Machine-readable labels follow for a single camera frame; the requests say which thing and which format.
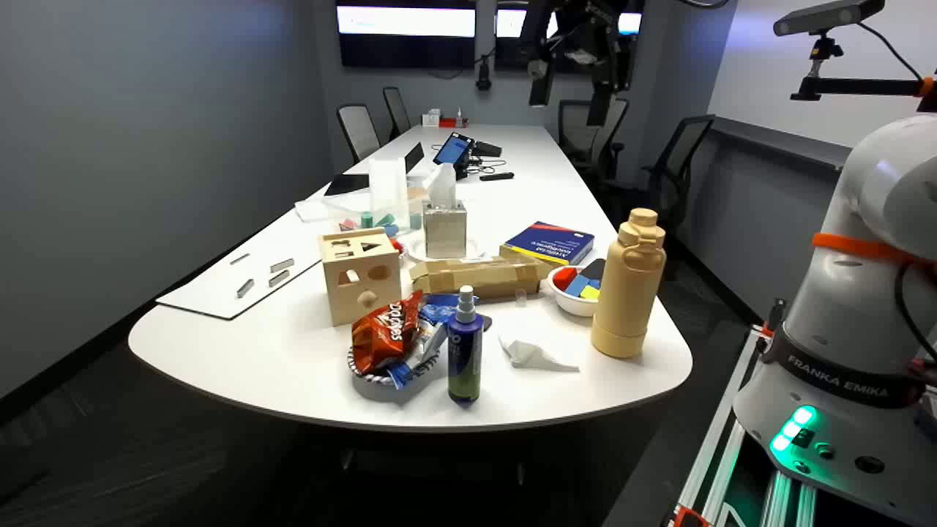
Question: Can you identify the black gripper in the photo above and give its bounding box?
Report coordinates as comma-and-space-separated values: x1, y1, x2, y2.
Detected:
522, 0, 638, 128

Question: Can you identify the wooden shape sorter cube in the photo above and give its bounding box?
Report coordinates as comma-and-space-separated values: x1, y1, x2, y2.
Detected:
320, 229, 404, 329

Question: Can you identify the black mesh office chair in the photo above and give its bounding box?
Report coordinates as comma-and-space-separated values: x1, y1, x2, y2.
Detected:
556, 93, 632, 185
648, 112, 717, 235
335, 100, 385, 163
379, 81, 417, 141

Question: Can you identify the blue phone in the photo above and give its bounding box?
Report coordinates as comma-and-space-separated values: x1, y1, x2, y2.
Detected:
432, 133, 478, 166

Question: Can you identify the blue Artificial Intelligence book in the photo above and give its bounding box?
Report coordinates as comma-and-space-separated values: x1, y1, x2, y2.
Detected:
497, 221, 597, 273

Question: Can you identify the brown cardboard box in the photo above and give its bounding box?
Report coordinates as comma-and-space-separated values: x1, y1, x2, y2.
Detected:
408, 256, 544, 307

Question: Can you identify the white bowl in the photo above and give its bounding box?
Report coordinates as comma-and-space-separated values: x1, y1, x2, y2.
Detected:
544, 259, 610, 322

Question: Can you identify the beige water bottle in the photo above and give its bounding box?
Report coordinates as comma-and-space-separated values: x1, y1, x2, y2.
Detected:
590, 206, 670, 364

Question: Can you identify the white round plate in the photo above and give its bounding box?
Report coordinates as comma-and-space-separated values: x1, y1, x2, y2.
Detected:
402, 240, 483, 270

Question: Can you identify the black tablet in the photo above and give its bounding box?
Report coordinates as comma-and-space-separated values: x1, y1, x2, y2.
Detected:
323, 171, 373, 199

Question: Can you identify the blue flat plate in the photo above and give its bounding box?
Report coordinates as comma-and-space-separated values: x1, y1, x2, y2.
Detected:
420, 289, 494, 338

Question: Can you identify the crumpled white paper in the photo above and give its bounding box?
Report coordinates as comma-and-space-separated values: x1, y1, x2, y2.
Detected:
497, 338, 584, 379

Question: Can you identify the green spray bottle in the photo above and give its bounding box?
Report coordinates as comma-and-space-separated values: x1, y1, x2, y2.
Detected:
446, 285, 487, 409

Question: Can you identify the red chips bag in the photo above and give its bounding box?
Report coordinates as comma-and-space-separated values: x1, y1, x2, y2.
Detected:
350, 289, 432, 382

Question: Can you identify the large white paper sheet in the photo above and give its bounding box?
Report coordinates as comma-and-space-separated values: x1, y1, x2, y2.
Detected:
156, 215, 329, 324

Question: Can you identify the wall television screen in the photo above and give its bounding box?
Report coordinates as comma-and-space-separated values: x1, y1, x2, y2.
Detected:
493, 0, 648, 73
332, 0, 481, 71

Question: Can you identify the grey depth camera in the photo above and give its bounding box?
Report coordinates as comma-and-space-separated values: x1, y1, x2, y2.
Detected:
771, 0, 887, 40

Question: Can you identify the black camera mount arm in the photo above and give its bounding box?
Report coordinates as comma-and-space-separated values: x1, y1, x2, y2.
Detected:
787, 32, 937, 105

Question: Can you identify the white robot stand frame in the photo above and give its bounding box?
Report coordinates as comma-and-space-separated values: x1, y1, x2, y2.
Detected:
670, 319, 824, 527

